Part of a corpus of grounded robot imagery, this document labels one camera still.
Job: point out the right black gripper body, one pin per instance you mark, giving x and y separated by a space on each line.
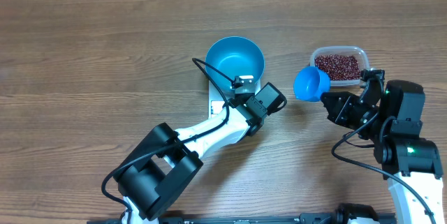
350 114

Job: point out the red adzuki beans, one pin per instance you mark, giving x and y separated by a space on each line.
338 67

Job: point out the blue plastic measuring scoop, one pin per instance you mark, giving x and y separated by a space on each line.
310 84

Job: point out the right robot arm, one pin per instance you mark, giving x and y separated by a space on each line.
389 115

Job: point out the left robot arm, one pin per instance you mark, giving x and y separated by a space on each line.
158 170

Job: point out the white digital kitchen scale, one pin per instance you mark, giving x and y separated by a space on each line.
216 102

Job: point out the teal metal bowl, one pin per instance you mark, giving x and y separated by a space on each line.
235 56

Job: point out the clear plastic food container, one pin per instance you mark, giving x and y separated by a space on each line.
357 52

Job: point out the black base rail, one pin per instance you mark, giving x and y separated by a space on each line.
344 213

